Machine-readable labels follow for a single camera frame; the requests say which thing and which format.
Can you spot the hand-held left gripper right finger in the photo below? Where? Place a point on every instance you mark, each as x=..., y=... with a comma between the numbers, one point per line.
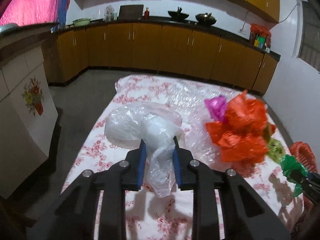
x=176, y=165

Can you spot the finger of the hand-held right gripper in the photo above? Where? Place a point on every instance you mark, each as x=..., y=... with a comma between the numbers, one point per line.
x=311, y=182

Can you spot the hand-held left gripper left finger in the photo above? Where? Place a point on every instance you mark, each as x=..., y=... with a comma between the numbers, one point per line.
x=142, y=165

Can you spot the green plastic bag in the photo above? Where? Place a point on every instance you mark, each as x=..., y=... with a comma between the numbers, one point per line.
x=291, y=166

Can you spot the orange plastic basin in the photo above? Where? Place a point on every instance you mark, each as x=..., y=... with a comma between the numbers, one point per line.
x=303, y=152

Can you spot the clear plastic bag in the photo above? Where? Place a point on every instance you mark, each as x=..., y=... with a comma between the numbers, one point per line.
x=130, y=125

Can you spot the yellow-green plastic wrapper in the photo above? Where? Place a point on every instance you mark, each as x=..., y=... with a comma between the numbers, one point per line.
x=275, y=150

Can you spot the bubble wrap sheet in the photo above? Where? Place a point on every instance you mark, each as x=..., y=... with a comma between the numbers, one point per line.
x=190, y=97

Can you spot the pink plastic bag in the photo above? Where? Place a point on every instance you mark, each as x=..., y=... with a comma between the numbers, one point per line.
x=216, y=106

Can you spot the orange plastic bag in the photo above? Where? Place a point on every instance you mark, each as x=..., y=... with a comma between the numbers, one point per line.
x=240, y=120

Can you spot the red floral white cloth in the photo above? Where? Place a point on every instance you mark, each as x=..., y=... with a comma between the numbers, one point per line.
x=140, y=90

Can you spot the yellow-brown lower kitchen cabinets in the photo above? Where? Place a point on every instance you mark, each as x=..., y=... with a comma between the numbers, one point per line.
x=175, y=52

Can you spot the tiled counter with flower decal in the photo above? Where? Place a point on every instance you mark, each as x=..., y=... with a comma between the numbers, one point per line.
x=20, y=120

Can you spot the barred window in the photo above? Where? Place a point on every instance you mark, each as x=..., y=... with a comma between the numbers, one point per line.
x=310, y=42

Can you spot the black kitchen countertop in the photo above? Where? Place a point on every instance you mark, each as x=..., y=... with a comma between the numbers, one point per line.
x=225, y=31

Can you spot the dark wok with lid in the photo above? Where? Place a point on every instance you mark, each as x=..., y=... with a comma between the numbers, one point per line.
x=205, y=19

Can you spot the black wok with utensils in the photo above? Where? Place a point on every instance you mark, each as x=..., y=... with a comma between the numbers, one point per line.
x=178, y=15

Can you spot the red bottle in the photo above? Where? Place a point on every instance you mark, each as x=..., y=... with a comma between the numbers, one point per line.
x=147, y=13

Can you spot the brown cutting board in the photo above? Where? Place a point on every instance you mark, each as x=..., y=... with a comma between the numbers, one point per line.
x=130, y=12

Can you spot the clear glass jar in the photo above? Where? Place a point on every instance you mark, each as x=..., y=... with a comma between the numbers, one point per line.
x=110, y=13

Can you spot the green enamel basin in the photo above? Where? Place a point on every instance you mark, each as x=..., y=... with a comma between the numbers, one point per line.
x=82, y=22

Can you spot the red bag with containers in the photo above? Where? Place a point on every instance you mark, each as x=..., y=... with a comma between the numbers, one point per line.
x=260, y=31

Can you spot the grey metal bowl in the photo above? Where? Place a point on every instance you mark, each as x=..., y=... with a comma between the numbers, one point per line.
x=7, y=28

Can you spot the pink curtain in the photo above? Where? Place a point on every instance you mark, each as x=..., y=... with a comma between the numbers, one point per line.
x=32, y=2

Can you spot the white wall socket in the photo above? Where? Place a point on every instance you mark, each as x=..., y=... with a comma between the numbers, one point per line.
x=242, y=30

